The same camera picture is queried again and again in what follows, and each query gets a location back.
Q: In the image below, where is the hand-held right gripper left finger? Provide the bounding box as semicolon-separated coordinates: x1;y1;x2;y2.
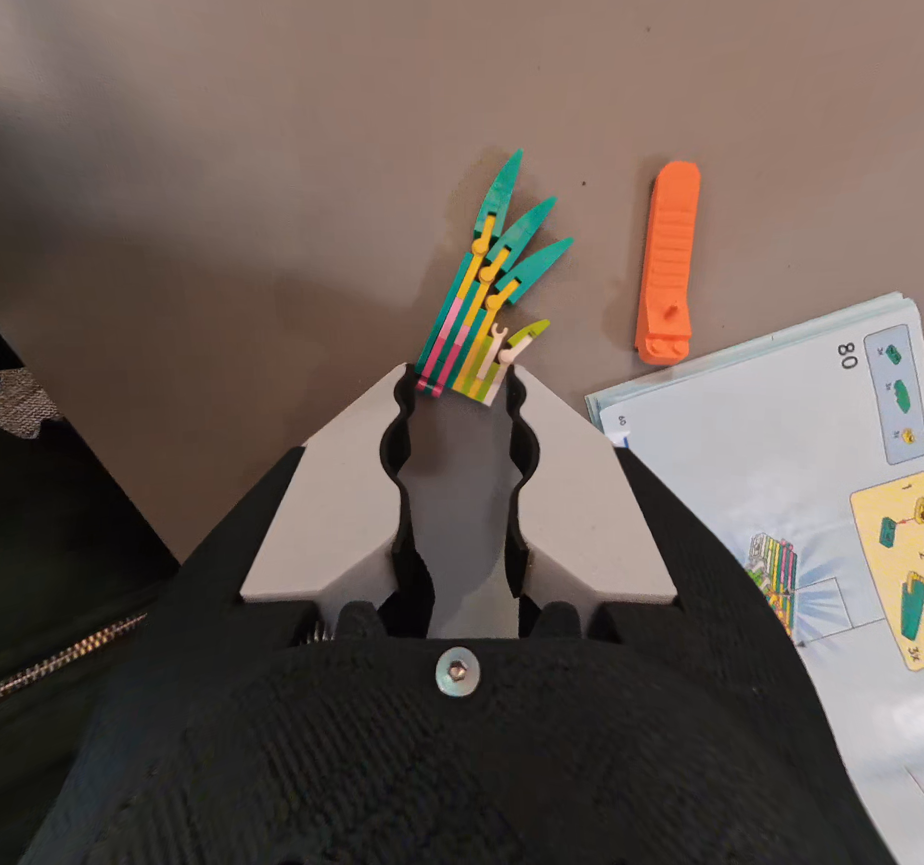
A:
240;363;436;638

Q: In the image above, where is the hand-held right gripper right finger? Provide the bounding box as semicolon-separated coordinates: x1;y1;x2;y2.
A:
504;365;678;638

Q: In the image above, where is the teal yellow pink lego wing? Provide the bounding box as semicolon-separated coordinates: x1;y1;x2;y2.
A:
415;149;576;407

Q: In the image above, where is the lego instruction booklet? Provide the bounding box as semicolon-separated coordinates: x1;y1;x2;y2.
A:
585;291;924;865

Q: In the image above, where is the lime lego leaf piece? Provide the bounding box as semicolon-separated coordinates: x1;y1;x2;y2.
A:
497;318;552;368

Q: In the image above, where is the person's dark green clothing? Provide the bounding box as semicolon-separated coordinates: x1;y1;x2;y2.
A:
0;334;181;865

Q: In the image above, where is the orange brick separator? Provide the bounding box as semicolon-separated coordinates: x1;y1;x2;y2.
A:
634;161;703;366

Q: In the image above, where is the grey knitted cloth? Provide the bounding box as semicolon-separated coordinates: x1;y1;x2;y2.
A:
0;367;62;441

